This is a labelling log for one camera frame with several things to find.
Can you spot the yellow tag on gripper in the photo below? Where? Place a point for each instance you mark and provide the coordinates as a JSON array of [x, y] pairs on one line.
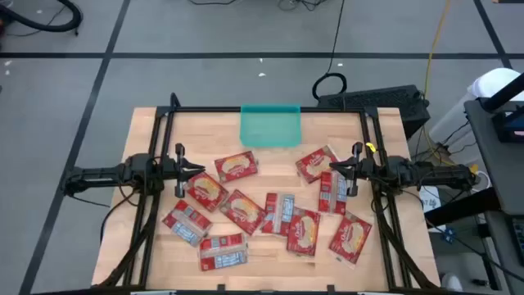
[[371, 147]]

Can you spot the white paper sheet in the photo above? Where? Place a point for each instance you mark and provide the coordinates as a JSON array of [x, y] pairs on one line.
[[430, 205]]

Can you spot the grey side table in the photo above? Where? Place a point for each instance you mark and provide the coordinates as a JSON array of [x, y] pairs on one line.
[[505, 176]]

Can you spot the teal translucent plastic basket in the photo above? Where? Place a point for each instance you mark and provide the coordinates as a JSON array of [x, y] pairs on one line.
[[270, 127]]

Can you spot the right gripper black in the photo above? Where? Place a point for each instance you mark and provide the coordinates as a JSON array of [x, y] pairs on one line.
[[356, 186]]

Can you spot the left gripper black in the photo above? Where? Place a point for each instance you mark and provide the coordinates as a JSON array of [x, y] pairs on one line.
[[180, 188]]

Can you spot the red microwave popcorn bag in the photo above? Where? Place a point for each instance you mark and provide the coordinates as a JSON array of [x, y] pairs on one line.
[[236, 166], [331, 194], [303, 232], [278, 213], [223, 252], [315, 164], [350, 238], [187, 222], [242, 211], [206, 191]]

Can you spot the yellow power plug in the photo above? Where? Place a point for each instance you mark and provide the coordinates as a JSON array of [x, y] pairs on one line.
[[474, 169]]

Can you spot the small blue connector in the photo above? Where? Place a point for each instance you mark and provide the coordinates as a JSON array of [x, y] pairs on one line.
[[449, 234]]

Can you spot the person's white shoe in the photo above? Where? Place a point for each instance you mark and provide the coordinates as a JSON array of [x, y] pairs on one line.
[[451, 282]]

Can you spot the black device with screen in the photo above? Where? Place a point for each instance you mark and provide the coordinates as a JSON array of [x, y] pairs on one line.
[[505, 123]]

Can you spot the white cylindrical bin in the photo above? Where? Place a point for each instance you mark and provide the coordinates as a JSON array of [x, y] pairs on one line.
[[491, 84]]

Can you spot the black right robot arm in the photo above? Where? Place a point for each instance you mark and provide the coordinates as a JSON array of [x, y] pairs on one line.
[[430, 174]]

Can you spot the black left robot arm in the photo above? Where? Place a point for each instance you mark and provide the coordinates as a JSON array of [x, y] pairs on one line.
[[102, 174]]

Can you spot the dark keyboard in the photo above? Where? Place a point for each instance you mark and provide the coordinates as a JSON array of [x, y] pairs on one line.
[[519, 241]]

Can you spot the black diagonal bar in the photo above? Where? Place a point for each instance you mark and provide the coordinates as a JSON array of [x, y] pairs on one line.
[[503, 93]]

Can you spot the black support beam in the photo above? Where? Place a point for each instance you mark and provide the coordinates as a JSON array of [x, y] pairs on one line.
[[462, 207]]

